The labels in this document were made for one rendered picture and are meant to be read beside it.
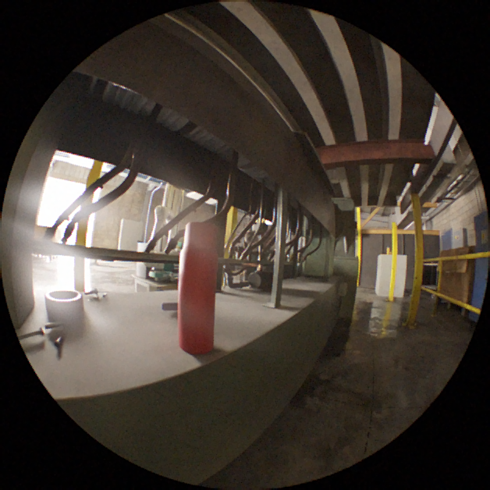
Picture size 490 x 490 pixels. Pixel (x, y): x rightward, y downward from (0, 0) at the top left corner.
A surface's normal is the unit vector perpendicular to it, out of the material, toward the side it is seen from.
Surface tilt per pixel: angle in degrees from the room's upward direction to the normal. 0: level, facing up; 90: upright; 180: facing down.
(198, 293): 90
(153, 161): 90
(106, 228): 90
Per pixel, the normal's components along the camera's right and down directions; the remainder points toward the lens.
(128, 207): 0.79, 0.02
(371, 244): -0.61, -0.10
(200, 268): 0.37, -0.04
